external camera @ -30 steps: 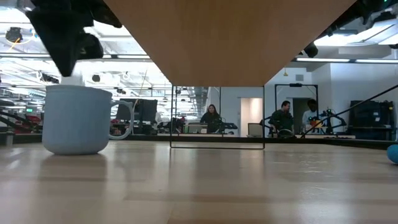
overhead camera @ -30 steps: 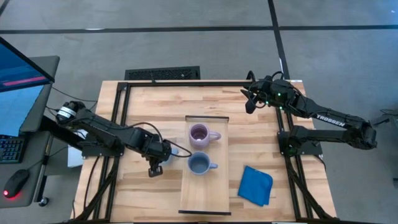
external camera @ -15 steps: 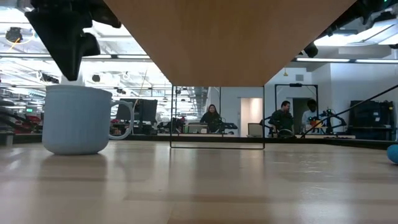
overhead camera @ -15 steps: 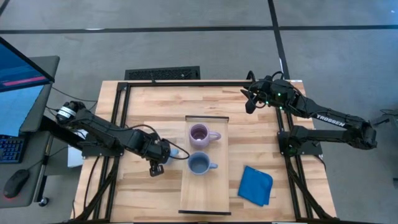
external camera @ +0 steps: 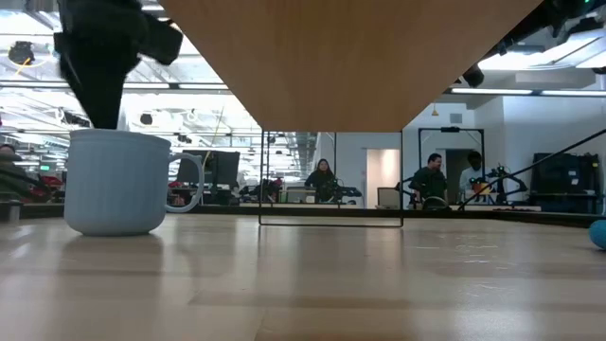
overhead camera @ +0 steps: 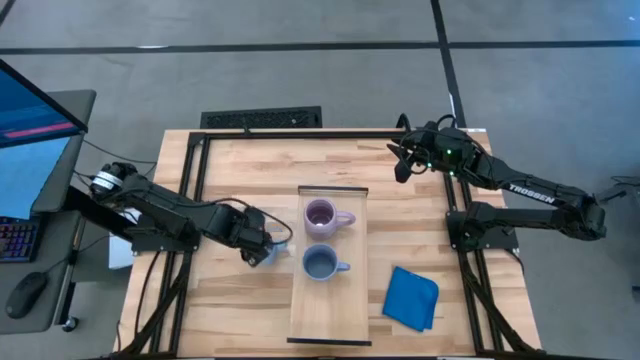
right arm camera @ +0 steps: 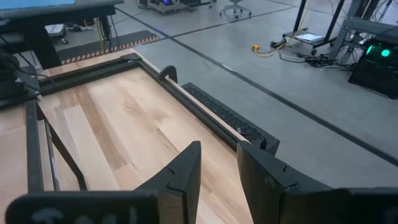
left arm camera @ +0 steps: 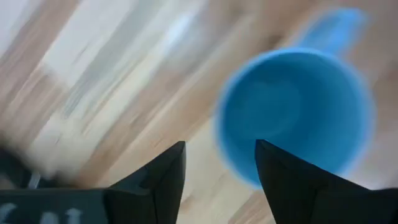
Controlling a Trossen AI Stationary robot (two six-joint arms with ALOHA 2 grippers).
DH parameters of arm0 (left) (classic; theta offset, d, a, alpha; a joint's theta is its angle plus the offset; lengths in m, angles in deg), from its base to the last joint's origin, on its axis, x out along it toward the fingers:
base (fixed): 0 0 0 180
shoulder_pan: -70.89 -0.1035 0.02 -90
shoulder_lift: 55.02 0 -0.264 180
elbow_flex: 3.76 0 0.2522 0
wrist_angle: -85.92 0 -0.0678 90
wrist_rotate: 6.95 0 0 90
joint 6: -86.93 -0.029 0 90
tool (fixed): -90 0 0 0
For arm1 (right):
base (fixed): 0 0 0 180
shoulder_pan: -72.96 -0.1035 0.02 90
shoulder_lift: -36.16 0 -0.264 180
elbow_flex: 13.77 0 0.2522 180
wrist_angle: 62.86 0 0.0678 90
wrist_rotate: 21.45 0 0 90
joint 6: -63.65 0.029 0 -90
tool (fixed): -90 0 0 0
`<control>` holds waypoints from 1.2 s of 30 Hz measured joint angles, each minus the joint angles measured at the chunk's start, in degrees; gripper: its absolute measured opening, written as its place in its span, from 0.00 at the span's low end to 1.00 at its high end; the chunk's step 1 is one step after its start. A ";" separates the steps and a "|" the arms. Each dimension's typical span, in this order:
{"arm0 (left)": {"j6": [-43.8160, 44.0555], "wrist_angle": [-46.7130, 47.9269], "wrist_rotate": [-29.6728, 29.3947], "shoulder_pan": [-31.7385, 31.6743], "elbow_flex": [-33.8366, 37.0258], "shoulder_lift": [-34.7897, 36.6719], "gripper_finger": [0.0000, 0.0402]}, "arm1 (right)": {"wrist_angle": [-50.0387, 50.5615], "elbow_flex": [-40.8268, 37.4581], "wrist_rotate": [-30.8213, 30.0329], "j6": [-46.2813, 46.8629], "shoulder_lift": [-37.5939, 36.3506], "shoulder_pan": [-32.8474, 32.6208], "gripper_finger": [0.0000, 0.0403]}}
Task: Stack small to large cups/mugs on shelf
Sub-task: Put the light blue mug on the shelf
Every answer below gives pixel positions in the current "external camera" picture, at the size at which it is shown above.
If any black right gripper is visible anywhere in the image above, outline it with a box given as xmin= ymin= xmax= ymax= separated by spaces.
xmin=460 ymin=27 xmax=532 ymax=89

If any black table frame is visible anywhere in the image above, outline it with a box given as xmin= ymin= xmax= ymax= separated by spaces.
xmin=0 ymin=202 xmax=606 ymax=229

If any small grey cylinder post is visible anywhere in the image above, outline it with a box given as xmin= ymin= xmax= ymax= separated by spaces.
xmin=6 ymin=200 xmax=23 ymax=226

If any person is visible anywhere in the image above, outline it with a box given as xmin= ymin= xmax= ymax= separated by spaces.
xmin=304 ymin=157 xmax=340 ymax=204
xmin=457 ymin=150 xmax=490 ymax=191
xmin=408 ymin=152 xmax=450 ymax=206
xmin=0 ymin=143 xmax=30 ymax=201

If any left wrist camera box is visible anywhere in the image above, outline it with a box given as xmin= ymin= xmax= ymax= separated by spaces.
xmin=141 ymin=17 xmax=185 ymax=66

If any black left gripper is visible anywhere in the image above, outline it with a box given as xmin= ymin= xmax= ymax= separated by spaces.
xmin=52 ymin=0 xmax=149 ymax=131

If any black stand frame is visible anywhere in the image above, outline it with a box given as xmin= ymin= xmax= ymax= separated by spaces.
xmin=417 ymin=126 xmax=486 ymax=206

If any dark background monitor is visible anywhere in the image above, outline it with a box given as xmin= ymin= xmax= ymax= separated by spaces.
xmin=176 ymin=149 xmax=241 ymax=187

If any beige chair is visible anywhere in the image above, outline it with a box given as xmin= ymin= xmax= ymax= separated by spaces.
xmin=377 ymin=187 xmax=401 ymax=210

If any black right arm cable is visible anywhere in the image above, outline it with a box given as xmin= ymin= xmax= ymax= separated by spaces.
xmin=455 ymin=128 xmax=606 ymax=211

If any black cabinet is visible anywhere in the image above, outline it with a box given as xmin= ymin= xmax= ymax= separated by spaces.
xmin=529 ymin=151 xmax=603 ymax=215

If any light blue ribbed mug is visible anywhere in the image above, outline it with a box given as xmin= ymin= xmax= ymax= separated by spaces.
xmin=63 ymin=128 xmax=205 ymax=238

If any blue ball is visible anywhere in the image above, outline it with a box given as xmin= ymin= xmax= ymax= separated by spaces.
xmin=588 ymin=219 xmax=606 ymax=251

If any ceiling light strip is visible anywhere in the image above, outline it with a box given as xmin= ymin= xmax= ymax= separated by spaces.
xmin=449 ymin=87 xmax=535 ymax=96
xmin=541 ymin=89 xmax=606 ymax=98

